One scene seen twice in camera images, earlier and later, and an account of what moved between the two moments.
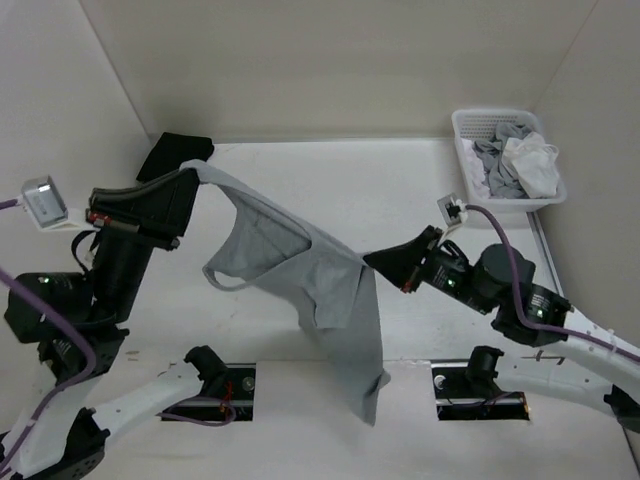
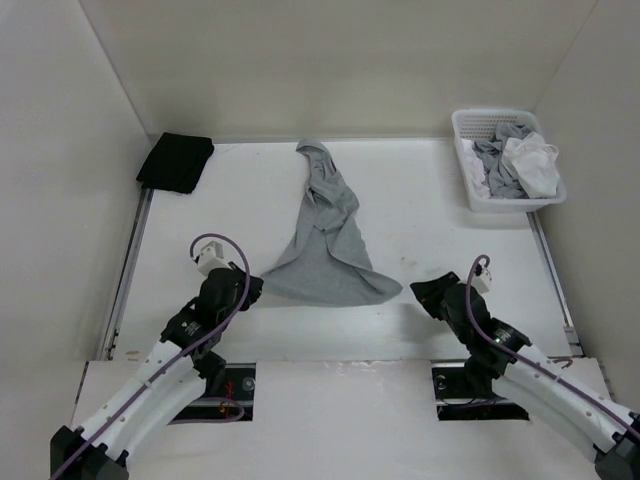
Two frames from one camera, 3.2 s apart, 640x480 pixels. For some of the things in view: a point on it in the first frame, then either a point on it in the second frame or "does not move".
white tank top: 474,169 does not move
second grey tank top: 503,182 does not move
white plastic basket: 476,123 does not move
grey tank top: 330,285 to 329,264
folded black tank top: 171,151 does not move
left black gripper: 165,219 to 256,284
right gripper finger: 402,263 to 430,292
